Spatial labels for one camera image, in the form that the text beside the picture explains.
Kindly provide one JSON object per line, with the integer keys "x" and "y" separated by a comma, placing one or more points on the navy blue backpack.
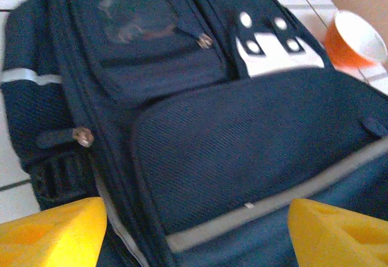
{"x": 212, "y": 127}

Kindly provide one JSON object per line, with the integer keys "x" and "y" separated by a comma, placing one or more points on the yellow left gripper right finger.
{"x": 339, "y": 239}

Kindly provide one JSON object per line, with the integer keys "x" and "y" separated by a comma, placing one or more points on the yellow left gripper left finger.
{"x": 51, "y": 236}

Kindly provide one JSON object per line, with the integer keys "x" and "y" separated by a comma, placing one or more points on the orange and white bowl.
{"x": 354, "y": 39}

